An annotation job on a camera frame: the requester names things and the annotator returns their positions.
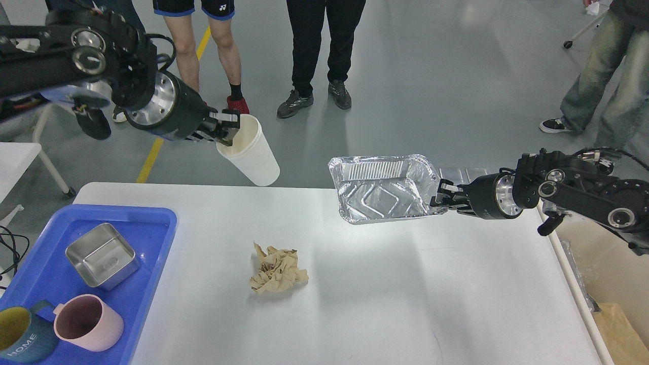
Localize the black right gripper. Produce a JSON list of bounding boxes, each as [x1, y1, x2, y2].
[[429, 173, 522, 220]]

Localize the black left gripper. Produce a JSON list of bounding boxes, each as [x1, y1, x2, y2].
[[125, 71, 241, 147]]

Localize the white paper cup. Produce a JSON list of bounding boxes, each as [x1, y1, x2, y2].
[[216, 114, 280, 187]]

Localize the aluminium foil tray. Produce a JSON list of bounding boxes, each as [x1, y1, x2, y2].
[[328, 154, 448, 225]]

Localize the brown paper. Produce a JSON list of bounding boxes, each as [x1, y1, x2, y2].
[[249, 243, 310, 294], [593, 303, 648, 364]]

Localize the stainless steel rectangular container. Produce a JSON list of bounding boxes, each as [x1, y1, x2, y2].
[[65, 223, 140, 291]]

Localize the pink mug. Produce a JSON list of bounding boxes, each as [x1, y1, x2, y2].
[[53, 294, 124, 352]]

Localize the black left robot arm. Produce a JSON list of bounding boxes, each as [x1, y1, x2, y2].
[[1, 7, 241, 146]]

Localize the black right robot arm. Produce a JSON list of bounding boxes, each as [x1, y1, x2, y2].
[[429, 147, 648, 256]]

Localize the clear floor plate left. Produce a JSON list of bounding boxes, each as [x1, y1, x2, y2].
[[440, 168, 465, 185]]

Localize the clear floor plate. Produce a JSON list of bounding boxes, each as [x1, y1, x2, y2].
[[440, 168, 465, 185], [464, 168, 489, 183]]

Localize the clear floor plate right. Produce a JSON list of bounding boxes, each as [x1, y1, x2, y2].
[[464, 168, 489, 183]]

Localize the person in blue shirt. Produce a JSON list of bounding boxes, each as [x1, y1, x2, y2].
[[152, 1, 250, 114]]

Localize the person in black trousers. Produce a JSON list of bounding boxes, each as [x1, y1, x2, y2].
[[276, 1, 366, 119]]

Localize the person in dark jeans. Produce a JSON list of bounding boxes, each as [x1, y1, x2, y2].
[[39, 1, 156, 139]]

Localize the beige plastic bin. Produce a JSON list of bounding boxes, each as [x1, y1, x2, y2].
[[549, 213, 648, 364]]

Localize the white rolling chair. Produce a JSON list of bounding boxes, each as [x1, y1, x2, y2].
[[562, 2, 609, 49]]

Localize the white side table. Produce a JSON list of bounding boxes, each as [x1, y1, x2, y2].
[[1, 142, 77, 203]]

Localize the brown paper in bin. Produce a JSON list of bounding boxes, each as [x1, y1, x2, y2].
[[593, 303, 648, 364]]

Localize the blue plastic tray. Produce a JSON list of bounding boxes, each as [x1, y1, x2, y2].
[[2, 205, 177, 364]]

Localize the person in grey jeans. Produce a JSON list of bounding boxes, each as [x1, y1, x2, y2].
[[539, 1, 648, 150]]

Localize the blue HOME mug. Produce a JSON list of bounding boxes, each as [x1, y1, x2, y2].
[[1, 300, 59, 363]]

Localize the black cables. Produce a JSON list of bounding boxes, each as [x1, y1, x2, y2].
[[0, 227, 30, 277]]

